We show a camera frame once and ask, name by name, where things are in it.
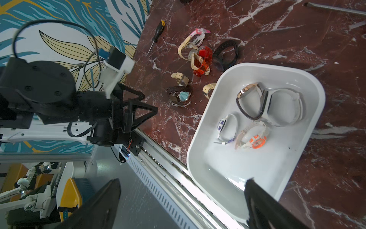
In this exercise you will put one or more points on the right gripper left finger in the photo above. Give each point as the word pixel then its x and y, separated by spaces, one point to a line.
pixel 99 212

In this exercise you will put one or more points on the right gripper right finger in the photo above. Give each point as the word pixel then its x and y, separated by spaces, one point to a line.
pixel 265 212

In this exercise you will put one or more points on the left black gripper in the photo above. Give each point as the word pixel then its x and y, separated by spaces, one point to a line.
pixel 106 115

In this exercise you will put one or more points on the brown strap teal watch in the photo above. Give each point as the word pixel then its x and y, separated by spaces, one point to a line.
pixel 179 95

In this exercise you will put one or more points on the orange clear strap watch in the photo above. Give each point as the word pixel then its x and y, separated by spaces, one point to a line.
pixel 254 136

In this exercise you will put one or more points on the small beige watch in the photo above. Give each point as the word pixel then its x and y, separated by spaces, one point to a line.
pixel 207 89

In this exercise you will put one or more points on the pink beige strap watch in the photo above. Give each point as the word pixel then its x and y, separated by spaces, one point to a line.
pixel 193 41

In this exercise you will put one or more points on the red transparent watch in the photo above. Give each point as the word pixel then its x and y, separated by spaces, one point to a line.
pixel 201 60

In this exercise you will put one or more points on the clear strap purple watch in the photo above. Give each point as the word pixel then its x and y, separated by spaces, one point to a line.
pixel 225 125

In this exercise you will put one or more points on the black band watch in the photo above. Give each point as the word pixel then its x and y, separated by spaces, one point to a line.
pixel 226 55

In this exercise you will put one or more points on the white strap watch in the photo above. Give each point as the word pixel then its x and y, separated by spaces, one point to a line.
pixel 283 108

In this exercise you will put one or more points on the dark strap rose gold watch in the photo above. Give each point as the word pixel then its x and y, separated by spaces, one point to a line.
pixel 251 101

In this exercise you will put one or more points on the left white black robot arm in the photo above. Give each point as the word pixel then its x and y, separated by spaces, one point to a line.
pixel 47 89

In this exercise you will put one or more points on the white plastic storage tray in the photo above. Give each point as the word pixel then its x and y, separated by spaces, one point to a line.
pixel 220 171

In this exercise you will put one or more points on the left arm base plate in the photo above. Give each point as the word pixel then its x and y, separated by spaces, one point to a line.
pixel 135 144

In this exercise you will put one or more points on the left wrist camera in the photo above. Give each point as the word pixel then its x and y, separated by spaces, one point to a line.
pixel 117 64

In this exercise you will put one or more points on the black handled screwdriver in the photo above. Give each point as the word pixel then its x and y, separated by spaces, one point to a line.
pixel 158 32

